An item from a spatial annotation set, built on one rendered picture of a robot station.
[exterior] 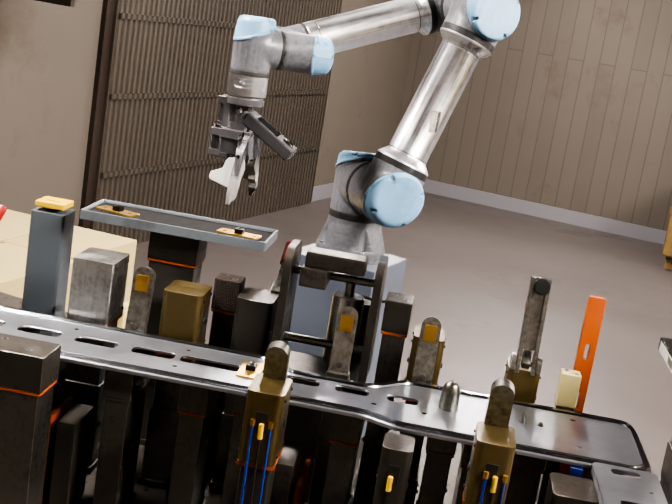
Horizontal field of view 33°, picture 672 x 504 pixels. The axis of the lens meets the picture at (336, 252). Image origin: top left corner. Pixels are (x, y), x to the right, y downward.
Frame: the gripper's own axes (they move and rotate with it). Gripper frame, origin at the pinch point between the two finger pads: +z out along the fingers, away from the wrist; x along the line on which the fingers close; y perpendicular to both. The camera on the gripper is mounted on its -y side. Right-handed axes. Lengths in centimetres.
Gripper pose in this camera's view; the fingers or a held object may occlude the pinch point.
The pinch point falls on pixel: (242, 201)
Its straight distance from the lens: 223.6
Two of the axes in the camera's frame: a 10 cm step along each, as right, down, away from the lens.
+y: -9.6, -1.9, 1.9
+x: -2.3, 1.8, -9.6
